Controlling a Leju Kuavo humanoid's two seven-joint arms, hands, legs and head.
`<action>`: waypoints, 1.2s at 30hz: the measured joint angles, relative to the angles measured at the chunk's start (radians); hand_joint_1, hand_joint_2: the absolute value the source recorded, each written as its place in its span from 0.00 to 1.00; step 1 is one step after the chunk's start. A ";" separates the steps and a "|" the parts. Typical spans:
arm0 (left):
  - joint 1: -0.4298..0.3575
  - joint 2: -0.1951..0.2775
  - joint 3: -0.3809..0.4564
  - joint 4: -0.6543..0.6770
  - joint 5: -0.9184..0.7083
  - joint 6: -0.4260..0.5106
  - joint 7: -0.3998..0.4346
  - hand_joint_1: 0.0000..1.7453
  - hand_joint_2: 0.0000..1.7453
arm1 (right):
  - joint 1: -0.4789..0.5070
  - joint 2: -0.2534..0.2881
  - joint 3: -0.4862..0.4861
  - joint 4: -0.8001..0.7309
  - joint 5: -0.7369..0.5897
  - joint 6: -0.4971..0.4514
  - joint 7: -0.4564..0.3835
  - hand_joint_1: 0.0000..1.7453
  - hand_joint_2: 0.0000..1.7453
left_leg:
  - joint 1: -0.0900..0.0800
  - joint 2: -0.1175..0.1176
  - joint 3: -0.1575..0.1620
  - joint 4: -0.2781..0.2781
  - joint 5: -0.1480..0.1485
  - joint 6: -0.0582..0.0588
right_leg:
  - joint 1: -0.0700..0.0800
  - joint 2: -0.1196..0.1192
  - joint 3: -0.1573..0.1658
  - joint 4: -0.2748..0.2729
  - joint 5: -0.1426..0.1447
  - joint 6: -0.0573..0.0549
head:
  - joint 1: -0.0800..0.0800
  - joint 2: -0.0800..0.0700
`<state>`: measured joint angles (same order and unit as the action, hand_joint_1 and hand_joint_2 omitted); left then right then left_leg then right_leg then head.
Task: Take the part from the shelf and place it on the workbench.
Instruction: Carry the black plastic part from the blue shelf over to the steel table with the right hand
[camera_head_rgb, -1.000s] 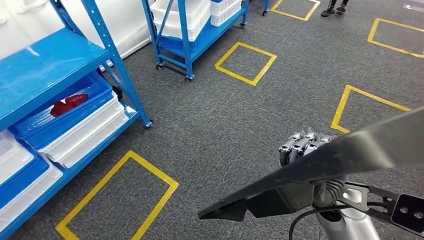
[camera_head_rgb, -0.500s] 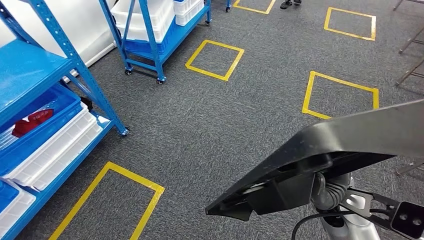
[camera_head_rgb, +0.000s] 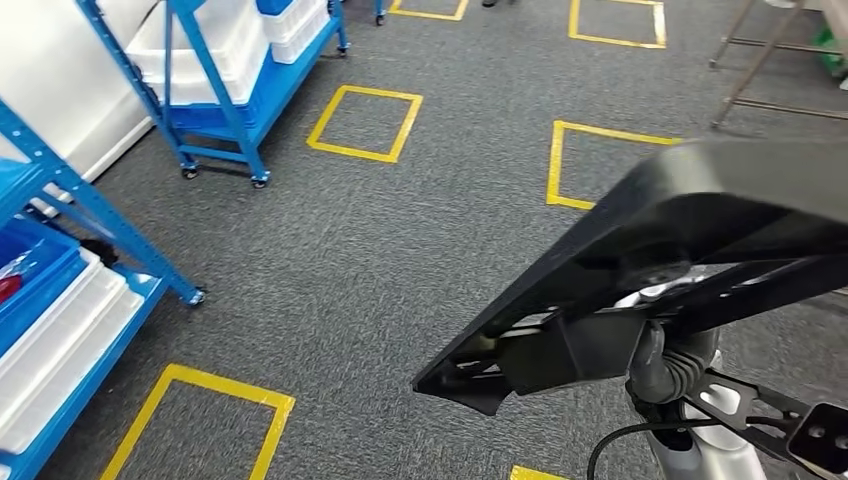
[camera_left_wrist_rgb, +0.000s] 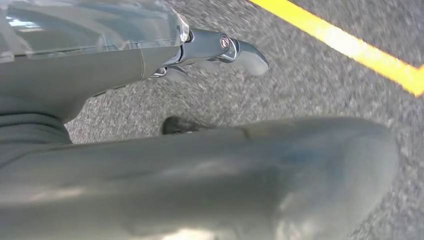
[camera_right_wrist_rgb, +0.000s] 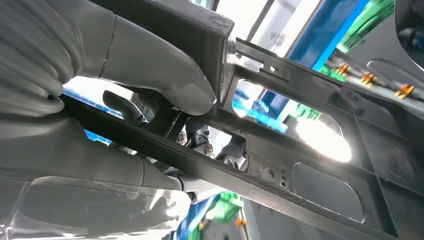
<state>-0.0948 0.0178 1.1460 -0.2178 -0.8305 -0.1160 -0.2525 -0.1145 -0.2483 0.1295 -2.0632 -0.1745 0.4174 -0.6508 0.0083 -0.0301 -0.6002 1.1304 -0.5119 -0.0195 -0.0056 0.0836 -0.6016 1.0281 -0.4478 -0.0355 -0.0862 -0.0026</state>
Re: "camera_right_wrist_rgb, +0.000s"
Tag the orange clip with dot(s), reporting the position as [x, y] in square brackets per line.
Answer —
[342, 69]
[404, 91]
[367, 78]

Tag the green plastic crate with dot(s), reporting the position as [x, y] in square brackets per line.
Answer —
[367, 23]
[225, 207]

